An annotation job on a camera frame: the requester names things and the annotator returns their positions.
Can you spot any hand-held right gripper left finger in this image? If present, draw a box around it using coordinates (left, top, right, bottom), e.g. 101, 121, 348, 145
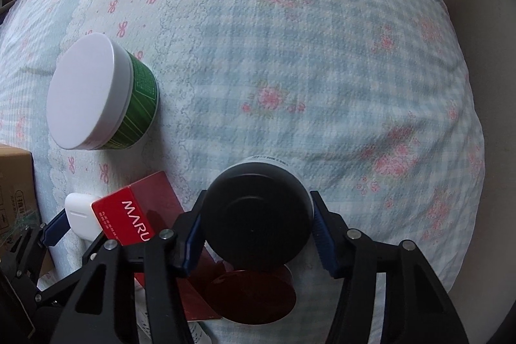
52, 191, 207, 344

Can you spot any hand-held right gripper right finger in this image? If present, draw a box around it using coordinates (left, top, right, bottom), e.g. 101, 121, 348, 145
309, 190, 469, 344

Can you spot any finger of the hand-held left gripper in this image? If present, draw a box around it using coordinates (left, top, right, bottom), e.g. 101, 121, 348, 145
18, 209, 69, 248
34, 239, 108, 307

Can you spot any white earbud case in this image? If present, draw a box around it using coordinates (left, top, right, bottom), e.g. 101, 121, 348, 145
64, 192, 106, 242

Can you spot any jar with black lid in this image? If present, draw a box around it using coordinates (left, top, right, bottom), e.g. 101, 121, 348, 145
201, 155, 315, 272

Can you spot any brown cardboard box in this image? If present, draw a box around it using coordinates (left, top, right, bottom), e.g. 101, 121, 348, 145
0, 144, 41, 239

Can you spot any red cardboard box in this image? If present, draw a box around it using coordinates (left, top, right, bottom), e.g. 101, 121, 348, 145
91, 171, 223, 322

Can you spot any dark red round lid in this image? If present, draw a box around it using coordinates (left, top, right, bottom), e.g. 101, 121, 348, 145
203, 264, 297, 325

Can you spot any white tube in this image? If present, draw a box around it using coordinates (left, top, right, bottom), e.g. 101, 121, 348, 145
136, 283, 213, 344

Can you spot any green jar with white lid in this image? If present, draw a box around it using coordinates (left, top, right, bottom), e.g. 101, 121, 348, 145
46, 33, 161, 151

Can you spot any blue checked floral blanket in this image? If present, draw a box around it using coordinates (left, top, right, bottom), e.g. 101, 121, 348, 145
0, 0, 487, 344

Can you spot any beige cushion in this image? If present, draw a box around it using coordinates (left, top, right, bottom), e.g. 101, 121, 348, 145
426, 0, 516, 344

